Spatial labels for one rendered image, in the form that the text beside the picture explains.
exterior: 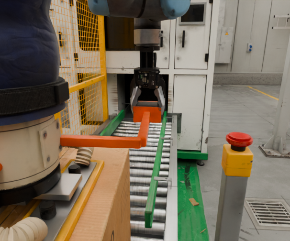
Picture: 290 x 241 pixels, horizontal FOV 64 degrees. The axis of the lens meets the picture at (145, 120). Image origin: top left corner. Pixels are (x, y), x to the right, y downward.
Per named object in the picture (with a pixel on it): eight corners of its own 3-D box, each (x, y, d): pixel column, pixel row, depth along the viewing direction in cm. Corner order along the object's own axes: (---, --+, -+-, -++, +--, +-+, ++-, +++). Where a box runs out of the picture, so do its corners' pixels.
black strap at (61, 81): (-10, 90, 56) (-14, 73, 55) (84, 92, 54) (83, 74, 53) (-118, 116, 34) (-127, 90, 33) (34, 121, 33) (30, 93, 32)
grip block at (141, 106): (135, 115, 79) (135, 100, 78) (161, 115, 79) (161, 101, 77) (132, 122, 71) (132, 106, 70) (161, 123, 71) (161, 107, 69)
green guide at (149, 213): (164, 118, 247) (164, 110, 245) (173, 118, 246) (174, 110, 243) (144, 228, 96) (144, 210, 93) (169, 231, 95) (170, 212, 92)
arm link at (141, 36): (135, 30, 69) (162, 30, 68) (135, 47, 70) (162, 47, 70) (132, 28, 62) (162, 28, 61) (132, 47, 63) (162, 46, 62)
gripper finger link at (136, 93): (122, 115, 70) (133, 86, 67) (125, 110, 75) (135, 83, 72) (132, 119, 70) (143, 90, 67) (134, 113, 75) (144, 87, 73)
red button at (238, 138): (222, 143, 69) (224, 130, 67) (247, 144, 68) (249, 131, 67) (227, 153, 62) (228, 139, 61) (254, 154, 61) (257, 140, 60)
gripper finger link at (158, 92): (161, 119, 69) (150, 90, 67) (161, 114, 75) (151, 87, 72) (171, 116, 69) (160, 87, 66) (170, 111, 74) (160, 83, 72)
